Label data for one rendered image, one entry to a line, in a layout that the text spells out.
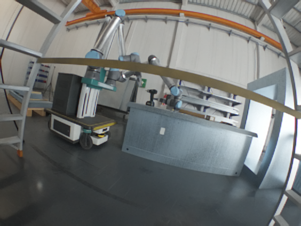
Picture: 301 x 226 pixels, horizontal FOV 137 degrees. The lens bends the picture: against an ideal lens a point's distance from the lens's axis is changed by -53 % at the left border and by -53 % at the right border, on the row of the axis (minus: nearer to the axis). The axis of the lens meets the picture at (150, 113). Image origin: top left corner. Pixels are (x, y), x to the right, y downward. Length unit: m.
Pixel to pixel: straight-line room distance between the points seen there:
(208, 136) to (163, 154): 0.60
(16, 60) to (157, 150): 10.92
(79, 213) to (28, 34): 11.46
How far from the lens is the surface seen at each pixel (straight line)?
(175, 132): 1.50
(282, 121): 1.79
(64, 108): 1.69
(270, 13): 0.76
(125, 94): 4.35
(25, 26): 11.70
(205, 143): 1.58
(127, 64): 0.42
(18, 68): 11.25
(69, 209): 0.87
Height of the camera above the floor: 0.68
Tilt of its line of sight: 4 degrees down
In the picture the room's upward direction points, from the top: 13 degrees clockwise
